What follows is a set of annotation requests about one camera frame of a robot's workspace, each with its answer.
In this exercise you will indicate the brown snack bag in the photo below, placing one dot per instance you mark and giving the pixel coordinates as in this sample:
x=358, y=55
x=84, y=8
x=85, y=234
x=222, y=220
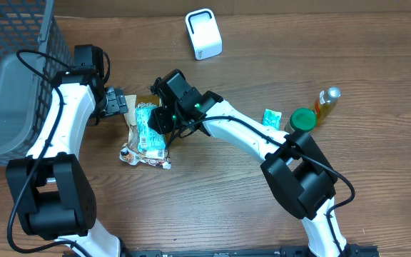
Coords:
x=129, y=152

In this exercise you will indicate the white barcode scanner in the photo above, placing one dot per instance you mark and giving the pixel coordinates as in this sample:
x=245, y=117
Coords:
x=204, y=34

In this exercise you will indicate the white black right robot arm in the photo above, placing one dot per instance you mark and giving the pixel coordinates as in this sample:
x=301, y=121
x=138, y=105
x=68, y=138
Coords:
x=299, y=176

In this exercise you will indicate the dark grey mesh basket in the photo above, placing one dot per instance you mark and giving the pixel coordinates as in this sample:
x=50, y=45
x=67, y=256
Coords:
x=32, y=50

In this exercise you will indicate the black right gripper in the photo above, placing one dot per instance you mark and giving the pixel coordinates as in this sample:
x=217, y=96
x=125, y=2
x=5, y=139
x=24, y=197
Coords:
x=157, y=122

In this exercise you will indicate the small teal gum pack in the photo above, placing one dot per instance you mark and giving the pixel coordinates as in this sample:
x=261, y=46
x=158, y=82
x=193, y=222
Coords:
x=272, y=118

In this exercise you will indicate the teal tissue pack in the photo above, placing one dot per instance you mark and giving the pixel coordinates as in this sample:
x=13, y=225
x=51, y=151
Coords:
x=149, y=140

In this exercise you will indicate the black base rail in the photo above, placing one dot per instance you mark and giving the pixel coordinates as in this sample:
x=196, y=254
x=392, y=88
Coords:
x=353, y=250

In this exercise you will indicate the green lid white jar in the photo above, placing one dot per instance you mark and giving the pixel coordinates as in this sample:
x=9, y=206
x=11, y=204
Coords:
x=302, y=119

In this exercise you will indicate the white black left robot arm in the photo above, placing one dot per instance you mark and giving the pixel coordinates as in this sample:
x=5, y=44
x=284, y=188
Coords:
x=54, y=203

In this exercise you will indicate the yellow oil bottle silver cap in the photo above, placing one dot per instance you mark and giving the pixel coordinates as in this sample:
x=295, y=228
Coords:
x=325, y=103

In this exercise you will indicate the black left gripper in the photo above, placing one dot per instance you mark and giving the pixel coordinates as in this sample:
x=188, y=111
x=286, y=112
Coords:
x=116, y=102

